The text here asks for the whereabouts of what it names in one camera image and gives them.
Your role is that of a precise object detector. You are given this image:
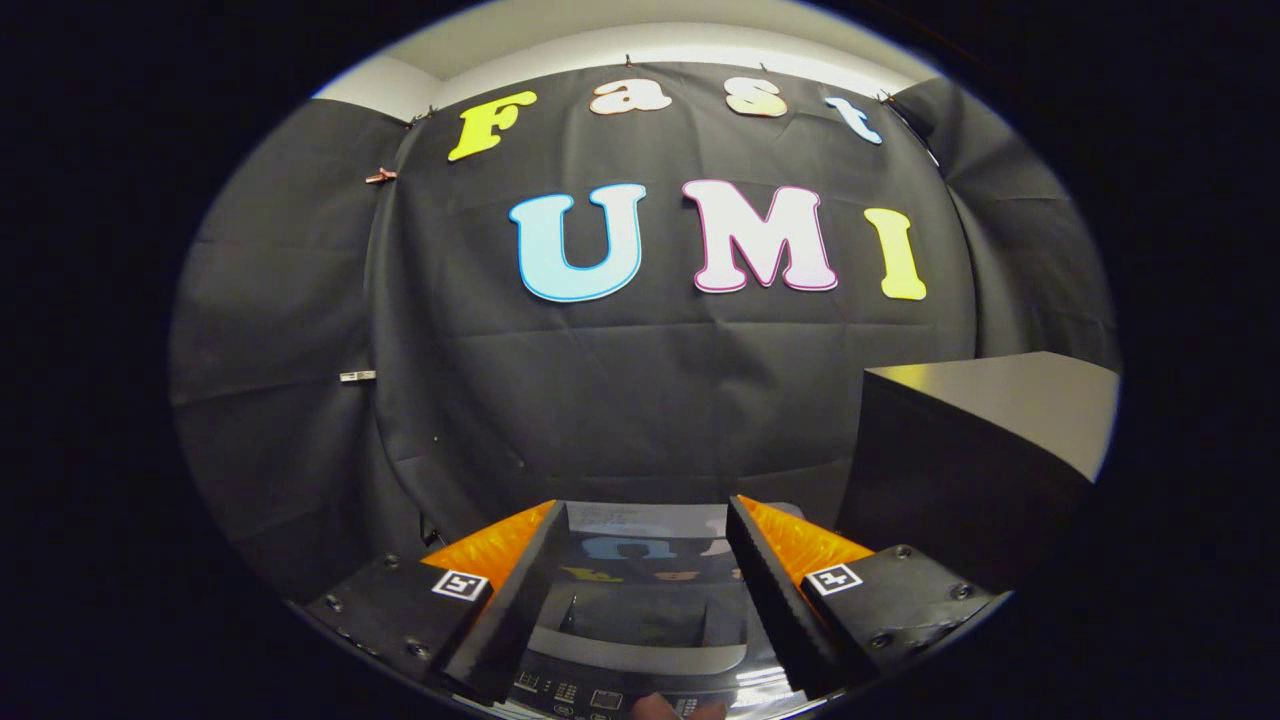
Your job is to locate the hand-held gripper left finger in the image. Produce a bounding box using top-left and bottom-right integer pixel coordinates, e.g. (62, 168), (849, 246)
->
(303, 500), (571, 706)

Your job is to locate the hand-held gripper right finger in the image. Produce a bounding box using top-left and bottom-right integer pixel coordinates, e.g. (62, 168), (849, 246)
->
(725, 495), (1001, 701)

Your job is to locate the black backdrop cloth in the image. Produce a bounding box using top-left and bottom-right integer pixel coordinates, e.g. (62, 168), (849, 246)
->
(170, 62), (1119, 601)

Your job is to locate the grey cabinet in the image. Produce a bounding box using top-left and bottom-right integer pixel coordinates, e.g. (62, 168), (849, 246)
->
(835, 352), (1121, 593)

